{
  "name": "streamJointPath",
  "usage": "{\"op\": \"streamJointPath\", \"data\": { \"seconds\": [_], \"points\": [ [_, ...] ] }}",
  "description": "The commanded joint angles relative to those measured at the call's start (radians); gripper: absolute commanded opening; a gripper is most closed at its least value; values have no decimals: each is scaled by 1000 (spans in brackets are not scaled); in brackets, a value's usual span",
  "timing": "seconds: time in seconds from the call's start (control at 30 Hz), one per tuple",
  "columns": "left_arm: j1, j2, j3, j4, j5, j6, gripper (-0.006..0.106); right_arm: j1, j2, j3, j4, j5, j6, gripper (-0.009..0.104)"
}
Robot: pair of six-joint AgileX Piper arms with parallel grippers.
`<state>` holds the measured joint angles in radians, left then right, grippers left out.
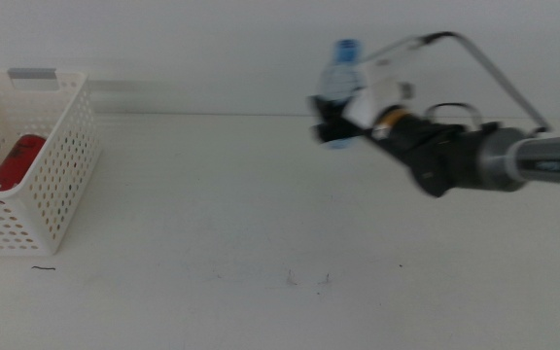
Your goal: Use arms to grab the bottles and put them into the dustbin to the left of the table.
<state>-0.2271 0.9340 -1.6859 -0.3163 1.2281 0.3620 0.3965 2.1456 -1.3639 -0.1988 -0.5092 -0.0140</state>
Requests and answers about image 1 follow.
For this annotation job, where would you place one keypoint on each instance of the clear water bottle blue cap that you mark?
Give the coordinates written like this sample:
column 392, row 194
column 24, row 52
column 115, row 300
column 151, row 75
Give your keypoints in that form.
column 340, row 80

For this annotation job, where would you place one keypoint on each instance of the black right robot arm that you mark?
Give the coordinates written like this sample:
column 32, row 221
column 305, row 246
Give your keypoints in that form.
column 503, row 160

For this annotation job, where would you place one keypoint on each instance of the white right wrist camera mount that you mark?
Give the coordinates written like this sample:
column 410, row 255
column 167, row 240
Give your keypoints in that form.
column 372, row 104

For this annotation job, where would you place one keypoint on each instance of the red soda can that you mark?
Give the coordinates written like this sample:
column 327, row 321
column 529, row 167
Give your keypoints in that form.
column 15, row 163

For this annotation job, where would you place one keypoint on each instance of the white perforated plastic basket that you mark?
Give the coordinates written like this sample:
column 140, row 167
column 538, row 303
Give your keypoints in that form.
column 61, row 194

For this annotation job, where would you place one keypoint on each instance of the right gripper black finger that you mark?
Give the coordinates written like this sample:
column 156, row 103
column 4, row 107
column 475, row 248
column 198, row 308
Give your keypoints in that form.
column 326, row 109
column 338, row 132

